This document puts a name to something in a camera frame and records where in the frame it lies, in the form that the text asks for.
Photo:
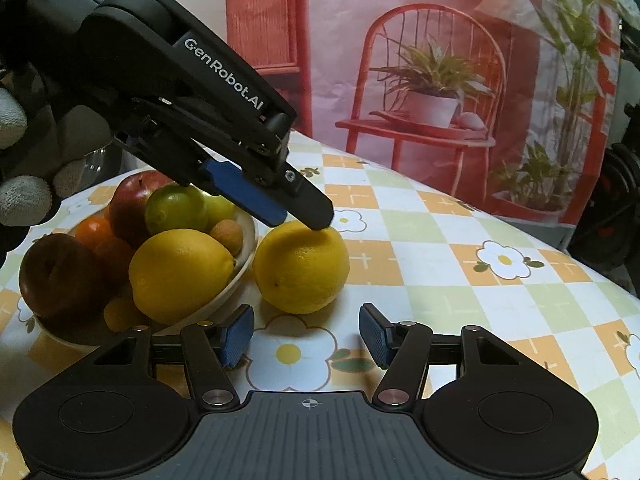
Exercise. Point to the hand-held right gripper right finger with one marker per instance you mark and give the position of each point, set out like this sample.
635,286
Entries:
374,336

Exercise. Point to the small green plum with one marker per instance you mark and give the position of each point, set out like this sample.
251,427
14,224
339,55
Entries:
221,210

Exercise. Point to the black exercise bike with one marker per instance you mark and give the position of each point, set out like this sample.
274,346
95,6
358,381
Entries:
610,200

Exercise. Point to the person's left hand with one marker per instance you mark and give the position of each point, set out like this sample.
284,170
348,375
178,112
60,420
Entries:
22,195

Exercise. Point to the printed pink backdrop cloth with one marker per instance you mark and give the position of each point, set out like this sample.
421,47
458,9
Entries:
425,20

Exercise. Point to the yellow lemon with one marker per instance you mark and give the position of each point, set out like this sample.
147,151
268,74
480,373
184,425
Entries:
180,275
300,270

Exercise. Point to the green lime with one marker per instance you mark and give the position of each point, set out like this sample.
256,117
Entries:
175,210

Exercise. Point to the checkered floral tablecloth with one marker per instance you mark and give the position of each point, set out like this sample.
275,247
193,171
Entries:
450,285

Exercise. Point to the bright red apple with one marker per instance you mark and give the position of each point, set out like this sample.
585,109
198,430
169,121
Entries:
127,200

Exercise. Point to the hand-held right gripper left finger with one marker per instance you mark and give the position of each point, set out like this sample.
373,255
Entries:
238,336

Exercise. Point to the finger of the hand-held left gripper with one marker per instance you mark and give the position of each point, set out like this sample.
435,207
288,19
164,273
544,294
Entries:
305,205
245,192

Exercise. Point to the beige plate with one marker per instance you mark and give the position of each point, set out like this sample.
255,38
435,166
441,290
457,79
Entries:
244,256

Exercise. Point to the dark red apple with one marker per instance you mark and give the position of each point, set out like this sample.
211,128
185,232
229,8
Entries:
55,275

